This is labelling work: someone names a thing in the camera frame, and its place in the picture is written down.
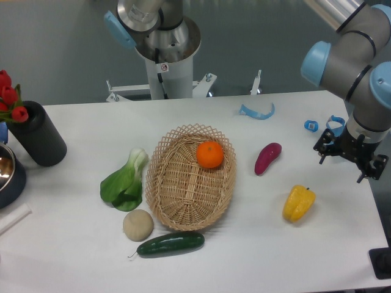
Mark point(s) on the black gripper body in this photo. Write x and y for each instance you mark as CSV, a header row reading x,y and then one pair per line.
x,y
354,150

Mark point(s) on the yellow bell pepper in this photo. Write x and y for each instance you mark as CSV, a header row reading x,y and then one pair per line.
x,y
298,203

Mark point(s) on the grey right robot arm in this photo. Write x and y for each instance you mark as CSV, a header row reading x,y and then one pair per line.
x,y
344,69

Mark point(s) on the small blue cap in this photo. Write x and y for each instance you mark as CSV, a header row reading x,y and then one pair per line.
x,y
311,125

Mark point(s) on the purple sweet potato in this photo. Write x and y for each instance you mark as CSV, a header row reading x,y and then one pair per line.
x,y
266,157

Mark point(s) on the black box at table edge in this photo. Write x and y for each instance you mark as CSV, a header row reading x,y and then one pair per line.
x,y
380,261

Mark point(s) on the blue curved plastic strip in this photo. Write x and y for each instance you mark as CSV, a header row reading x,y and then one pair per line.
x,y
245,111

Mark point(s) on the orange fruit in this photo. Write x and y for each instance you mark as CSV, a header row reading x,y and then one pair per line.
x,y
209,154

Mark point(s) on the woven wicker basket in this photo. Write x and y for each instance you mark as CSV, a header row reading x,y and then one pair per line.
x,y
181,194

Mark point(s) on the dark green cucumber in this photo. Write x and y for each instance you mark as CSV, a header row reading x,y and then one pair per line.
x,y
170,244

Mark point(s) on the green bok choy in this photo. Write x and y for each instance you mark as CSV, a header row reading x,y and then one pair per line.
x,y
123,188

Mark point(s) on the black cylindrical vase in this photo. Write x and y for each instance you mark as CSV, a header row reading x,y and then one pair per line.
x,y
39,137

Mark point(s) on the dark bowl with metal inside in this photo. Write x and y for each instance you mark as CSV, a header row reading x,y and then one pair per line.
x,y
13,177

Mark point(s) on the red tulip flowers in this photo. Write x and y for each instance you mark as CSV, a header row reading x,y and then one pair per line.
x,y
12,108

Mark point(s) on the blue object at left edge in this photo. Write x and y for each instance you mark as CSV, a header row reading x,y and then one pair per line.
x,y
3,133

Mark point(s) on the white stick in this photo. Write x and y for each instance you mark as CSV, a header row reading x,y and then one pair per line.
x,y
11,219

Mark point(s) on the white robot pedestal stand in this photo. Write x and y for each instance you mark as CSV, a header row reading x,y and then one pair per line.
x,y
166,81

